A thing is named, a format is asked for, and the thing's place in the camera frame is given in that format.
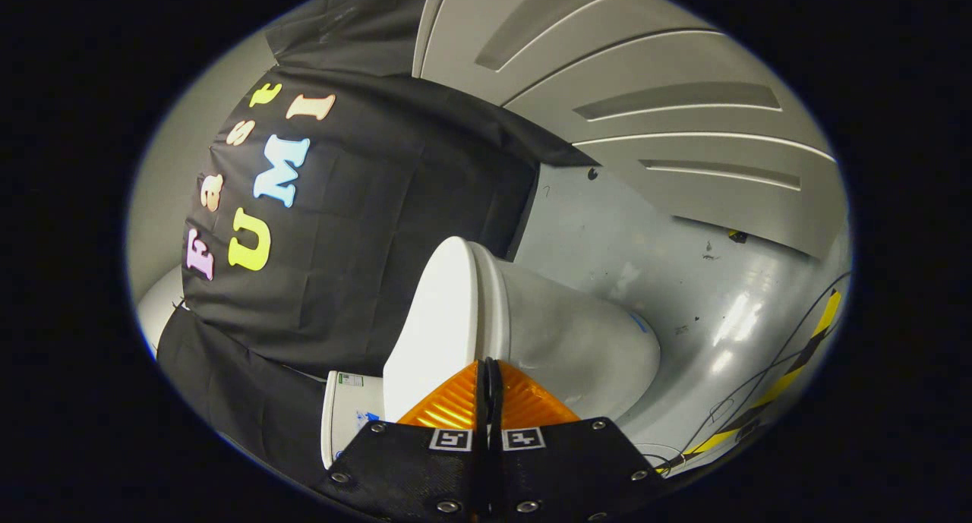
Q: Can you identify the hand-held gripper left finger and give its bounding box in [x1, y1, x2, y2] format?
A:
[315, 360, 491, 523]

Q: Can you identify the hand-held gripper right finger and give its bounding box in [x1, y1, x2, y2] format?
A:
[486, 358, 669, 523]

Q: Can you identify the white toilet lid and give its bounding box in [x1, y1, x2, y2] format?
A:
[382, 236, 488, 423]

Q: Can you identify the white toilet tank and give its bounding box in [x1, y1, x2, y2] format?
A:
[320, 369, 390, 470]

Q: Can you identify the white toilet bowl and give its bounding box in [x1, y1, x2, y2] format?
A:
[467, 242, 662, 423]

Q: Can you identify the yellow black hazard tape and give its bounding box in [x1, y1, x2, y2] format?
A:
[659, 289, 843, 476]

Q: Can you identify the black backdrop cloth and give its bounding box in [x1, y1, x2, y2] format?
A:
[156, 0, 601, 493]

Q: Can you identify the thin black cable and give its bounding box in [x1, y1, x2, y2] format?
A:
[657, 271, 852, 471]

